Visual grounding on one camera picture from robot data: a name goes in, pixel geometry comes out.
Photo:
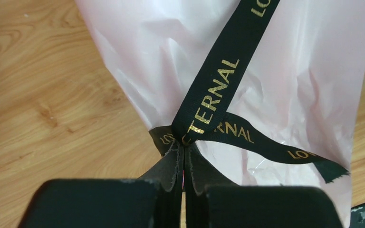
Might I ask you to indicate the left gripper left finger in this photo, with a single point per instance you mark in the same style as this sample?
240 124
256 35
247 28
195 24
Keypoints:
150 201

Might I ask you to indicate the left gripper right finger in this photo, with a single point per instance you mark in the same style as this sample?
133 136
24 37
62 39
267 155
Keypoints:
214 201

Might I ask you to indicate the black ribbon gold lettering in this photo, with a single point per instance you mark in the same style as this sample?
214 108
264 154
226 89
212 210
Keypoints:
203 114

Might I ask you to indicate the pink wrapping paper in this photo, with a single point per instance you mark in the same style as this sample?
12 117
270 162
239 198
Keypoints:
301 88

